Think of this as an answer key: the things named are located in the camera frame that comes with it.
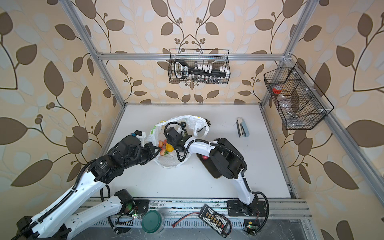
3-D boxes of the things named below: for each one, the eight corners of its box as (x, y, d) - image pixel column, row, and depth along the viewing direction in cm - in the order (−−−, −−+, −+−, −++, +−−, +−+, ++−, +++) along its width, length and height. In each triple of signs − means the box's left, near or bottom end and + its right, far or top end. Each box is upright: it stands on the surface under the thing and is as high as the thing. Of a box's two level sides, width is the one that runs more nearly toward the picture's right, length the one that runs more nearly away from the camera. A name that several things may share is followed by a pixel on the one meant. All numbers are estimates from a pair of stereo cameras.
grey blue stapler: (238, 137, 102) (239, 134, 100) (235, 119, 112) (235, 117, 110) (248, 137, 102) (250, 134, 100) (244, 119, 112) (245, 117, 110)
